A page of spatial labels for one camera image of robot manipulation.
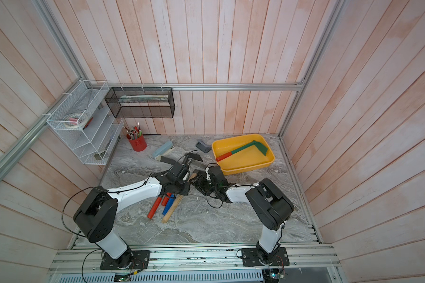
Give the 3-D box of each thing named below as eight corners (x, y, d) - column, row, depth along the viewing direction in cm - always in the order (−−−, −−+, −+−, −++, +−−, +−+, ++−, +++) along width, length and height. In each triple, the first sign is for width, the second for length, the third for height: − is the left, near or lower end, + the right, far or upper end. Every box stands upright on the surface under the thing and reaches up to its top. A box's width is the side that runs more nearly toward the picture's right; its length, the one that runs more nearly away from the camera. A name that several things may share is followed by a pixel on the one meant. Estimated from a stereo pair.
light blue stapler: (153, 158, 111) (151, 153, 107) (171, 145, 118) (170, 140, 114) (158, 162, 109) (156, 157, 105) (176, 149, 116) (175, 143, 112)
